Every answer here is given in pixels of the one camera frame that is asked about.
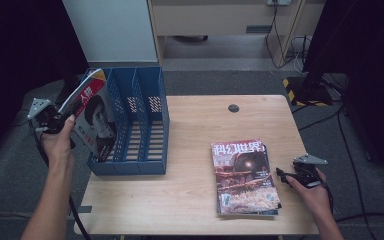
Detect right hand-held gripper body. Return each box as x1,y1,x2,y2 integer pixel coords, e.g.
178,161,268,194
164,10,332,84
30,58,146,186
291,153,329,190

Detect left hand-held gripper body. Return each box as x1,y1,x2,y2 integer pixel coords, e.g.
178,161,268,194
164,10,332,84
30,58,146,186
26,97,76,136

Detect portrait cover magazine red title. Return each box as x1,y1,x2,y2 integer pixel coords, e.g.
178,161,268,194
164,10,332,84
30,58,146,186
57,68,118,163

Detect dark blue cover magazine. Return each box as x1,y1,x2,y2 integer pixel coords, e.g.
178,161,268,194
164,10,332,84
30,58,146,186
216,142,283,219

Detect blue plastic file rack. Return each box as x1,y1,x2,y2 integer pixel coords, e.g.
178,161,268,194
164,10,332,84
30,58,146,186
81,65,170,177

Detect person's right hand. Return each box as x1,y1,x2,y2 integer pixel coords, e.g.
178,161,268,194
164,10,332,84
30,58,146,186
284,167,335,218

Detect person's left hand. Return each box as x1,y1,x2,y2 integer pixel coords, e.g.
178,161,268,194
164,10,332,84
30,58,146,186
40,114,78,168

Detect black stand base yellow stripes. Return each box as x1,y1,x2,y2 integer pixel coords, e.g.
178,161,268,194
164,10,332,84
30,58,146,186
53,74,81,108
282,76,334,108

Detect white cabinet panel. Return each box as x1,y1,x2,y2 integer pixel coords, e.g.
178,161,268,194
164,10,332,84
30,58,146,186
62,0,159,64

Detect thin black looped floor cable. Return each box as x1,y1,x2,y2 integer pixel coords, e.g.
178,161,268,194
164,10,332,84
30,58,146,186
8,108,33,129

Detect right hand-held gripper cable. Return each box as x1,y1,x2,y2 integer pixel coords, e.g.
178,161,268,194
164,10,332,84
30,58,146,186
319,179,335,215

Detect hand-held gripper cable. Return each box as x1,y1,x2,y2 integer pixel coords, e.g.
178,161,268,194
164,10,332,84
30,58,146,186
29,119,93,240
319,179,335,215

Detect short black floor cable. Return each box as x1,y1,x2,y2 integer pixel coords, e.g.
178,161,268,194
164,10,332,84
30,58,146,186
291,103,344,132

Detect long black floor cable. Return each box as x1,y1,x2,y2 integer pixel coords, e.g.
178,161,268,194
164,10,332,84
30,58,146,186
332,108,384,224

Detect left hand-held gripper cable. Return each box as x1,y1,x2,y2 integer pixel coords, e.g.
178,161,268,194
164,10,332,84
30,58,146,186
29,119,93,240

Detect white cable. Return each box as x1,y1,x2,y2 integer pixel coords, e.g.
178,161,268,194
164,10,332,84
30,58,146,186
289,35,311,74

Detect black socket cable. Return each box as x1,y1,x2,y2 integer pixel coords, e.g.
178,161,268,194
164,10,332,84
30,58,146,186
264,4,297,70

